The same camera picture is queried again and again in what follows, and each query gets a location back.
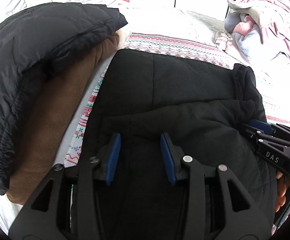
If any person's right hand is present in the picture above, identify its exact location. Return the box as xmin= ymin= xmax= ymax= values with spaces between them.
xmin=274 ymin=170 xmax=290 ymax=213

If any folded black puffer jacket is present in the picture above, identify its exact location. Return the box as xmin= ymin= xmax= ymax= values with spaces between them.
xmin=0 ymin=1 xmax=129 ymax=196

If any black cable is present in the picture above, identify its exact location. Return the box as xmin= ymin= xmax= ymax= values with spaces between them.
xmin=273 ymin=191 xmax=290 ymax=229

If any black quilted coat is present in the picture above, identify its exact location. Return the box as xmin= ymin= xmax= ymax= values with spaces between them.
xmin=69 ymin=48 xmax=278 ymax=240

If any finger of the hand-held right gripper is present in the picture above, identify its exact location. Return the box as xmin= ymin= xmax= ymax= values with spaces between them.
xmin=247 ymin=119 xmax=290 ymax=140
xmin=242 ymin=123 xmax=290 ymax=148

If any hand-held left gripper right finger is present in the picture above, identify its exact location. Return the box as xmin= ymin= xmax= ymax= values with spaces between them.
xmin=159 ymin=132 xmax=277 ymax=240

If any striped fringed cloth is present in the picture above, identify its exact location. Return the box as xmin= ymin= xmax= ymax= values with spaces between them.
xmin=214 ymin=29 xmax=234 ymax=50

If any light grey bedspread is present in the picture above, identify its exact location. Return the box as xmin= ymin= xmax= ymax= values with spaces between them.
xmin=0 ymin=5 xmax=290 ymax=218

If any folded brown garment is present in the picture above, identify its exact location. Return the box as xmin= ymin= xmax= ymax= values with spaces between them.
xmin=6 ymin=28 xmax=126 ymax=205

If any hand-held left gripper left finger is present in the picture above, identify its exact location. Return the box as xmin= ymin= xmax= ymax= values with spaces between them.
xmin=8 ymin=132 xmax=122 ymax=240

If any light blue blanket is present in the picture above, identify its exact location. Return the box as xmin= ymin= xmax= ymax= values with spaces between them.
xmin=224 ymin=12 xmax=290 ymax=64

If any pink velvet blanket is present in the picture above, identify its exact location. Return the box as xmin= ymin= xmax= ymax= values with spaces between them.
xmin=228 ymin=0 xmax=290 ymax=68

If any white patterned blanket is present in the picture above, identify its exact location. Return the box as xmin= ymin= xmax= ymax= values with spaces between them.
xmin=63 ymin=32 xmax=290 ymax=168

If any grey duvet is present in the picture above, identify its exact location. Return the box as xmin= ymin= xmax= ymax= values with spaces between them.
xmin=231 ymin=0 xmax=290 ymax=30

